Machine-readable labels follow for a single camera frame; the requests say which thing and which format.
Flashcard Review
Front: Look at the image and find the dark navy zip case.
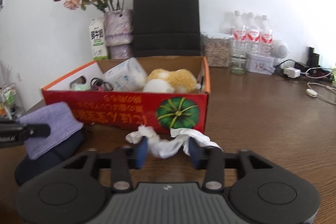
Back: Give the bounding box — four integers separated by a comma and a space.
14, 129, 84, 186

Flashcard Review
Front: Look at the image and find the white tissue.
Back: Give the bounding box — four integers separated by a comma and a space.
125, 125, 223, 159

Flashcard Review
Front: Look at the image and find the pale green plastic bag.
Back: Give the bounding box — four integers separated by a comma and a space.
70, 83, 91, 91

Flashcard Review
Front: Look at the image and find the black braided cable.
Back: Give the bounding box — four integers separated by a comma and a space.
89, 77, 115, 93

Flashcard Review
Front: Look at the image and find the white wet wipes pack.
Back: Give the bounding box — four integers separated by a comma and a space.
103, 57, 147, 92

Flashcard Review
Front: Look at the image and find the yellow white plush toy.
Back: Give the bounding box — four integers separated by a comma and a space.
143, 69, 202, 93

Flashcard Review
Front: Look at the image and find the purple woven pouch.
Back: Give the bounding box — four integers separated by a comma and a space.
18, 101, 85, 161

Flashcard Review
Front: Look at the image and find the red cardboard box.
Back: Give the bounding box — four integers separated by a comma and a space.
42, 56, 211, 134

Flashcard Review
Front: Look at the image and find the clear glass cup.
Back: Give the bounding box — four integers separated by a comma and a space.
230, 54, 250, 75

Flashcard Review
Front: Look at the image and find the white patterned tin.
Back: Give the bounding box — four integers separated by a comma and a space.
247, 54, 275, 75

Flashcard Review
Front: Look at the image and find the seed filled clear container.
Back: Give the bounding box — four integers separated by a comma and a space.
201, 32, 231, 68

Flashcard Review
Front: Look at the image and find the white round speaker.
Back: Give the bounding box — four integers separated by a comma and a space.
272, 40, 289, 59

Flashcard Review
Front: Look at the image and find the water bottle pack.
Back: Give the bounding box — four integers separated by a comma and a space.
222, 10, 273, 56

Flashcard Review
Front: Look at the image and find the purple textured vase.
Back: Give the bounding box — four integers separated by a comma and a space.
104, 10, 133, 60

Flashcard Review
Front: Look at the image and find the green white milk carton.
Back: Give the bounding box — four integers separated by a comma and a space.
89, 17, 108, 60

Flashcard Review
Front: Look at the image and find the black power strip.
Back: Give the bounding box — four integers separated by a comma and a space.
307, 47, 319, 68

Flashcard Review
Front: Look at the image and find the black paper shopping bag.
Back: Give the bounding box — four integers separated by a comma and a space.
131, 0, 202, 57

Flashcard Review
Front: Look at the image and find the wire storage rack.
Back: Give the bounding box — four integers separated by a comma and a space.
0, 83, 25, 120

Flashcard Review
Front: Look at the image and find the white charger with cables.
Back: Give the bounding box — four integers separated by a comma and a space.
273, 59, 335, 106

